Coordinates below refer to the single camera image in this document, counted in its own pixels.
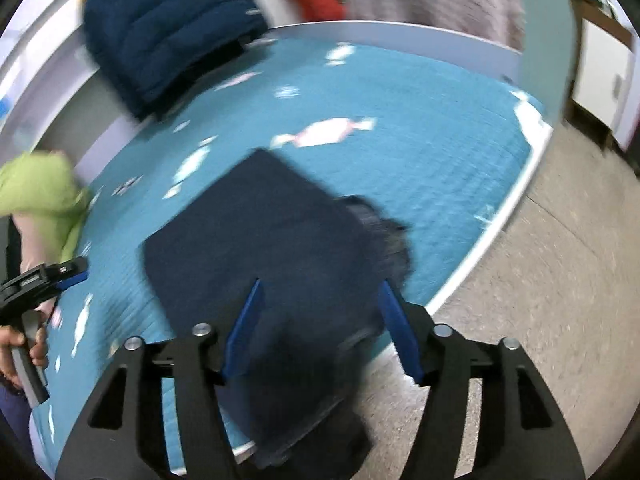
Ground dark navy jeans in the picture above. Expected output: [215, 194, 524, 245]
[142, 150, 411, 479]

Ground purple sleeve forearm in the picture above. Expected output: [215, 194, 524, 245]
[0, 376, 34, 457]

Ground person's left hand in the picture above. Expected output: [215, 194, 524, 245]
[0, 324, 51, 391]

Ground white bed headboard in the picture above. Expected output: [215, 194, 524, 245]
[1, 0, 139, 183]

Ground navy quilted jacket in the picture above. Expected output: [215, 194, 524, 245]
[82, 0, 268, 120]

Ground teal patterned bed cover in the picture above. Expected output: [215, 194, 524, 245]
[32, 39, 551, 471]

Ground white wooden cabinet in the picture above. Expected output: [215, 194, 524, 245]
[564, 0, 634, 151]

